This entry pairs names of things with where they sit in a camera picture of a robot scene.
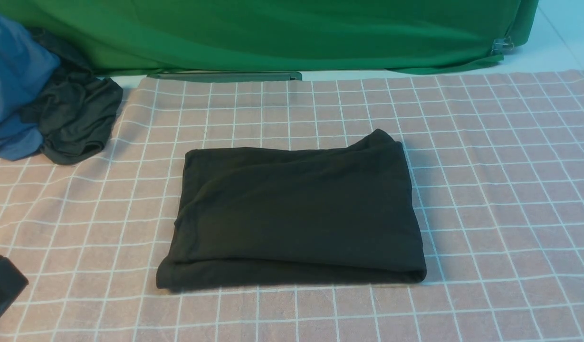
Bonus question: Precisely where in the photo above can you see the metal binder clip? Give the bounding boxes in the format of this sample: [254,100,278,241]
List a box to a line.
[491,37,515,56]

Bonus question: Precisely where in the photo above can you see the green metal bar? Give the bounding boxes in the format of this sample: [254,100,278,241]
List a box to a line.
[147,71,302,84]

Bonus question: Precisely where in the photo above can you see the pink checkered tablecloth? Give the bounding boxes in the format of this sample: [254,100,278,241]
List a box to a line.
[0,71,584,342]

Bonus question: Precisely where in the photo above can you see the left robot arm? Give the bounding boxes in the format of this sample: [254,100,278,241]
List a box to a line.
[0,255,29,318]

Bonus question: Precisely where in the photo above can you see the blue garment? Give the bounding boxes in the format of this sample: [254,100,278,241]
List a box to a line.
[0,15,61,161]

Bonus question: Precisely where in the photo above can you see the dark gray crumpled garment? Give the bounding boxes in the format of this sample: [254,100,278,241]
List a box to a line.
[20,27,123,165]

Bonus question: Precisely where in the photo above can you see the green backdrop cloth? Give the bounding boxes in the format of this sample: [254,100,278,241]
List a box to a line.
[0,0,538,76]

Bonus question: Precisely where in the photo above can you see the gray long-sleeved shirt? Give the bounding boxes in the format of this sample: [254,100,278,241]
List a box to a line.
[156,129,427,292]

